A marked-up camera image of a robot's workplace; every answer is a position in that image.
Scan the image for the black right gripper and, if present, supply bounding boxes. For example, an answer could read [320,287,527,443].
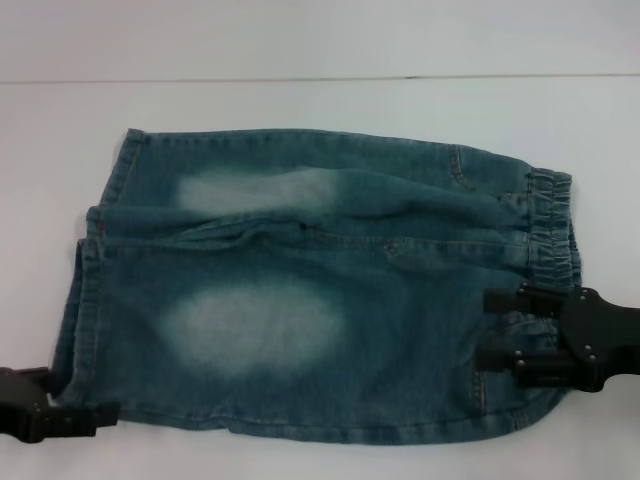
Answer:
[476,281,640,393]

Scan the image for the blue washed denim shorts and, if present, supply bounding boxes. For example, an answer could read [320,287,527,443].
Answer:
[52,127,587,445]

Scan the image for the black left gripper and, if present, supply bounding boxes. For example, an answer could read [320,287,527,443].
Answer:
[0,365,121,444]

